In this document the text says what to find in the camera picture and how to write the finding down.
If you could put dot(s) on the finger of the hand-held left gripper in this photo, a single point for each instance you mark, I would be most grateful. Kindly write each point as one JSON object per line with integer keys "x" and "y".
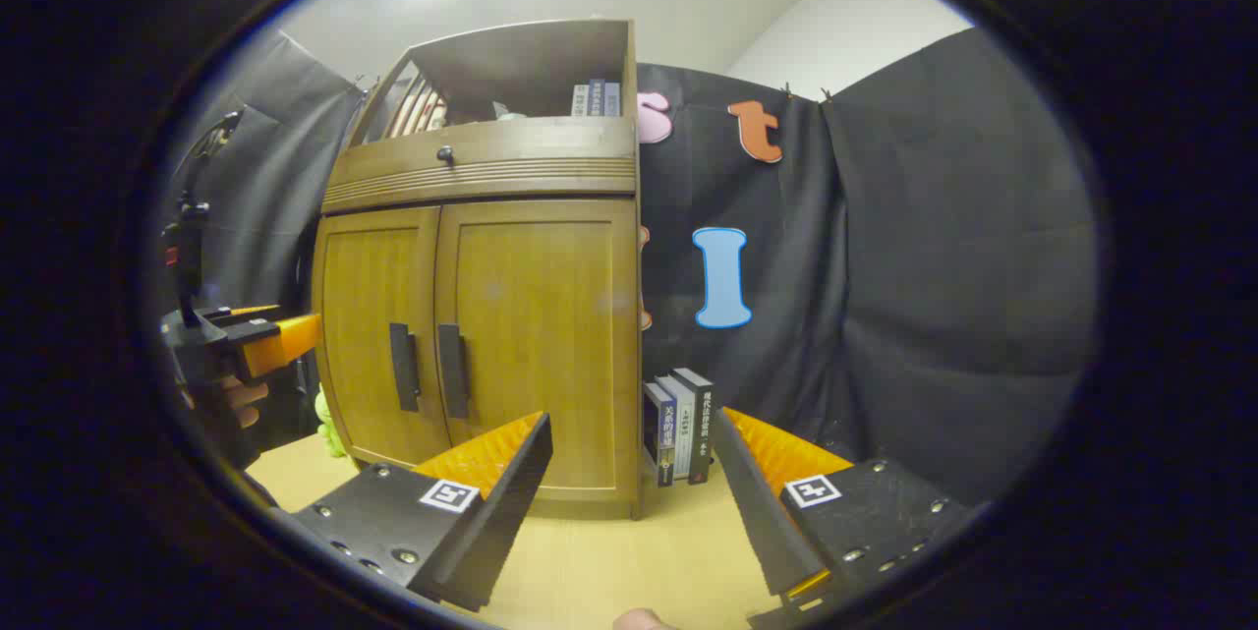
{"x": 285, "y": 345}

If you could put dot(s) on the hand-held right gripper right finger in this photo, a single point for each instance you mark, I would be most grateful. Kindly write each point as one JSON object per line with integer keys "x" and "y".
{"x": 757, "y": 512}

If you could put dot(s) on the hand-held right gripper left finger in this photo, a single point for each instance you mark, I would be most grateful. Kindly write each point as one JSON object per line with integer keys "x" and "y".
{"x": 501, "y": 512}

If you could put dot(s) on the wooden shoe cabinet door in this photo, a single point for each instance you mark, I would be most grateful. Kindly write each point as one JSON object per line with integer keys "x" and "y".
{"x": 550, "y": 335}
{"x": 369, "y": 315}

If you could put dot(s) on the wooden double-door shoe cabinet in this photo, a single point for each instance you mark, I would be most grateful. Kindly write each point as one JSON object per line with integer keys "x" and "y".
{"x": 531, "y": 60}

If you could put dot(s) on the green frog plush toy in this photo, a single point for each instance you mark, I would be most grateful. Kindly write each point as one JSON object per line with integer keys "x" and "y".
{"x": 331, "y": 424}

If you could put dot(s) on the black cover book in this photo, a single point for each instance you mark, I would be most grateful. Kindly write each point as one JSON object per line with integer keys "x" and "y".
{"x": 702, "y": 424}

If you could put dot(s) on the dark blue cover book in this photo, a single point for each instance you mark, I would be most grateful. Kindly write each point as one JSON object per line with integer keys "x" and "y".
{"x": 660, "y": 438}

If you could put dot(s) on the black backdrop cloth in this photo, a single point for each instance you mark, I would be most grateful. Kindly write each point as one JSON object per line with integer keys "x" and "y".
{"x": 934, "y": 266}

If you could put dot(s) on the small pale teal object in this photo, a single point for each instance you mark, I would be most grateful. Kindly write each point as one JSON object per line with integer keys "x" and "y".
{"x": 509, "y": 113}

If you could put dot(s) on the grey spine book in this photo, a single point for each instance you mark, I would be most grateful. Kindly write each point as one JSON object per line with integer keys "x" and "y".
{"x": 580, "y": 99}

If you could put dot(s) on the navy spine book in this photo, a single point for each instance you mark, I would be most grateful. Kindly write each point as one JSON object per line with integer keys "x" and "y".
{"x": 596, "y": 97}

